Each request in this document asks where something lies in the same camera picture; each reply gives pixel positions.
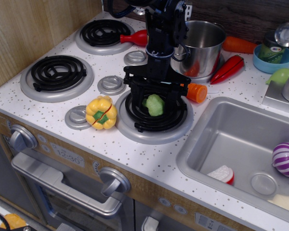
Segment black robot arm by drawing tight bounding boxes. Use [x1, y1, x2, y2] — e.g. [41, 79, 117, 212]
[107, 0, 191, 114]

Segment oven dial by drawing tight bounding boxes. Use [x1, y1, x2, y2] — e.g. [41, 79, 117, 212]
[99, 167, 131, 197]
[10, 124, 38, 152]

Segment black burner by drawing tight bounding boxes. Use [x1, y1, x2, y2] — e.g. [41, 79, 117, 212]
[75, 19, 135, 55]
[115, 91, 194, 144]
[20, 55, 94, 103]

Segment grey stove knob back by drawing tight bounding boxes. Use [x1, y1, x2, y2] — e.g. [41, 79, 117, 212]
[123, 51, 148, 66]

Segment red white toy piece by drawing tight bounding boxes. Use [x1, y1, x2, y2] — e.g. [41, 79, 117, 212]
[207, 165, 234, 185]

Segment grey stove knob front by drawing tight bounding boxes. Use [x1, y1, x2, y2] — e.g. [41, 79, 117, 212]
[65, 105, 91, 130]

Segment stainless steel pot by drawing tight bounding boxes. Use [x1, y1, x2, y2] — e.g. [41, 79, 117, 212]
[171, 21, 226, 78]

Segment green toy broccoli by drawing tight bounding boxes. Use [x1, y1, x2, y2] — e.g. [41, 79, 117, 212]
[142, 94, 165, 116]

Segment front right black burner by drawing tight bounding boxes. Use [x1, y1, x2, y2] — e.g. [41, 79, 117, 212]
[115, 91, 194, 144]

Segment yellow toy on floor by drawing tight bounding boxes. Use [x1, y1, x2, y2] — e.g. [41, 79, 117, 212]
[3, 214, 27, 230]

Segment silver ladle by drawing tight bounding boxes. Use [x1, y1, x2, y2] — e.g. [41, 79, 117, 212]
[274, 0, 289, 47]

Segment orange toy carrot back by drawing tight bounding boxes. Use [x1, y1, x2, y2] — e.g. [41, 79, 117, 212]
[222, 36, 257, 54]

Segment left oven dial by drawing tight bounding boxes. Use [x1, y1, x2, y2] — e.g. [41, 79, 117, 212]
[10, 124, 38, 152]

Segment grey stove knob middle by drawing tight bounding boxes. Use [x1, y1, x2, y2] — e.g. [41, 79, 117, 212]
[97, 76, 126, 96]

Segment right oven dial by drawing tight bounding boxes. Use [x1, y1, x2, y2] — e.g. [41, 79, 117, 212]
[99, 167, 131, 197]

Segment blue plastic bowl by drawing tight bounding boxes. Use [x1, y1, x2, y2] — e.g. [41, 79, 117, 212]
[253, 45, 289, 74]

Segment orange toy carrot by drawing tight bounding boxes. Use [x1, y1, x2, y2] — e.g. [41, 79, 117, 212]
[186, 83, 208, 103]
[222, 36, 257, 54]

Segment red toy ketchup bottle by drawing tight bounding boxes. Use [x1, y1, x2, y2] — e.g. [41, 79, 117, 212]
[120, 30, 148, 46]

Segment front left black burner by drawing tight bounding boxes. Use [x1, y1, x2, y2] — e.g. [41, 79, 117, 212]
[20, 55, 94, 103]

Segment yellow toy bell pepper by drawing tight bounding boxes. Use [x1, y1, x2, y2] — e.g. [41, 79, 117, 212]
[85, 96, 118, 130]

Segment grey stove knob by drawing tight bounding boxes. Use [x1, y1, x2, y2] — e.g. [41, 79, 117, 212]
[97, 76, 126, 96]
[123, 51, 148, 66]
[65, 105, 91, 130]

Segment green toy pear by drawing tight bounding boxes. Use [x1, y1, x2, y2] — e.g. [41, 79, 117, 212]
[265, 68, 289, 85]

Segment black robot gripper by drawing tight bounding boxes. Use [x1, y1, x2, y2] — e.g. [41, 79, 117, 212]
[124, 56, 191, 112]

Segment grey toy sink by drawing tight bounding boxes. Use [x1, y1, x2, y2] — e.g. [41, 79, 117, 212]
[177, 97, 289, 222]

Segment green toy can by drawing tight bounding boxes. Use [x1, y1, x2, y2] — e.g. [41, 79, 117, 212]
[258, 31, 285, 64]

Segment orange toy carrot front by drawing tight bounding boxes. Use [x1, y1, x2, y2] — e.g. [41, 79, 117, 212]
[186, 83, 208, 103]

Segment purple striped toy onion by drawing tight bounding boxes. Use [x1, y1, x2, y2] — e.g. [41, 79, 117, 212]
[272, 142, 289, 177]

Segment silver slotted spatula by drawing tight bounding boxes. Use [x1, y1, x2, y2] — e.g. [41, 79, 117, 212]
[185, 0, 193, 21]

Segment grey oven door handle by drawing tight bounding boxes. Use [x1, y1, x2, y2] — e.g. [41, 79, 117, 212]
[12, 153, 122, 218]

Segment red toy chili pepper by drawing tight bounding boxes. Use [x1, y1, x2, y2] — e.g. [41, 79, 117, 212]
[210, 55, 245, 85]

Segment back left black burner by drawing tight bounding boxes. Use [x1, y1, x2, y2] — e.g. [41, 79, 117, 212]
[75, 19, 135, 55]

